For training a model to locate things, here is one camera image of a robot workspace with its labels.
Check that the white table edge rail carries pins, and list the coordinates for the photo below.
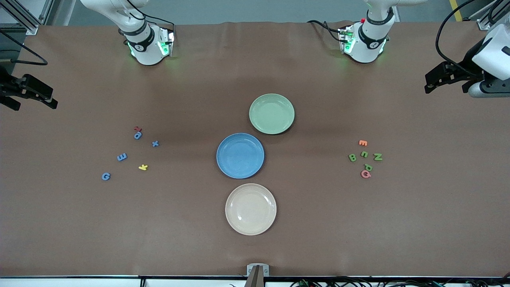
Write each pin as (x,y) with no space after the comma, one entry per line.
(79,282)

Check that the pink foam letter Q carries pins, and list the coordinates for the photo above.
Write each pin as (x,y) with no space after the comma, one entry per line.
(362,174)

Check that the aluminium frame profile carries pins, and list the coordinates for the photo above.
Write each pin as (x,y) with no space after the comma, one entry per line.
(484,24)
(31,28)

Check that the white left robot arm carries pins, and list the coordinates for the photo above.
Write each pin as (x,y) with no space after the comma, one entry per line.
(364,44)

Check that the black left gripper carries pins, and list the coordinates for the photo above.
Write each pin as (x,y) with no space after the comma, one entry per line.
(468,65)

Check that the blue foam letter G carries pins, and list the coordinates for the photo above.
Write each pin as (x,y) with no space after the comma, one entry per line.
(102,176)

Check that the green plate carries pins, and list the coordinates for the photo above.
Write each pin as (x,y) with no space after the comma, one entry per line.
(271,114)

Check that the brown table mat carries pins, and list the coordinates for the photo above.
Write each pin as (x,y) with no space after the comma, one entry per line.
(159,223)

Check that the grey metal camera bracket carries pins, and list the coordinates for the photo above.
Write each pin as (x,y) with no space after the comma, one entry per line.
(257,275)

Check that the blue foam letter E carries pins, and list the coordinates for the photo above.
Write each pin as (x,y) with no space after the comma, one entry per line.
(122,157)

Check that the green foam letter N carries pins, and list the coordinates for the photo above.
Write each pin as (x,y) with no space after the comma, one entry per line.
(377,157)

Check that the beige plate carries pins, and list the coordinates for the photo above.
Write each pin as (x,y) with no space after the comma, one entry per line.
(250,209)

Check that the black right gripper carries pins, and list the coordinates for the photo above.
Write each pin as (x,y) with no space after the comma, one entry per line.
(4,89)

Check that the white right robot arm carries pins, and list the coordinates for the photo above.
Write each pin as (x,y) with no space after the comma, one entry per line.
(145,48)

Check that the blue plate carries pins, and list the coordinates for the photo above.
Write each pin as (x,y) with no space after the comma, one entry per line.
(240,155)

